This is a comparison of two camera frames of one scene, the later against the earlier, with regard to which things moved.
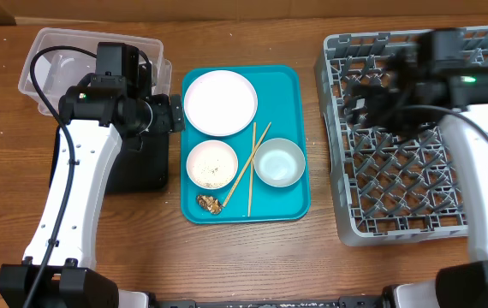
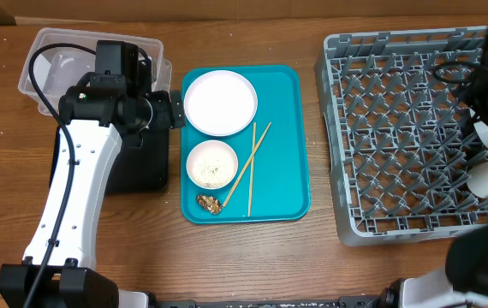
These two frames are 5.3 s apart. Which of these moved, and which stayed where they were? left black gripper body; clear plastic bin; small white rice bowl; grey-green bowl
Moved: grey-green bowl
Stayed: small white rice bowl; left black gripper body; clear plastic bin
